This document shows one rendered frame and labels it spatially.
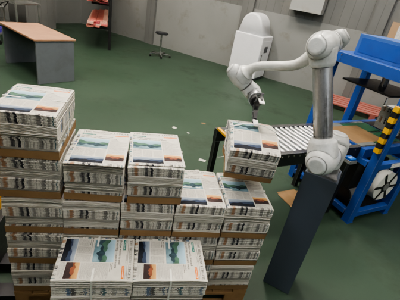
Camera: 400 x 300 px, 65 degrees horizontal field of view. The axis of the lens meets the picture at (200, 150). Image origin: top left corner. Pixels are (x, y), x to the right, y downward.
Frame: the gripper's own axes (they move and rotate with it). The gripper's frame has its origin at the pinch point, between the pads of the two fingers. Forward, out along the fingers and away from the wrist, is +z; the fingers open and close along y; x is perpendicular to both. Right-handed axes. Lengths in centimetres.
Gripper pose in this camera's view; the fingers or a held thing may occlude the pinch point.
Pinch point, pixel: (259, 113)
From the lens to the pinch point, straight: 185.8
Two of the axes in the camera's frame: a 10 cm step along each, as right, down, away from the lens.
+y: -1.5, 8.3, 5.3
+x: -9.9, -1.5, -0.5
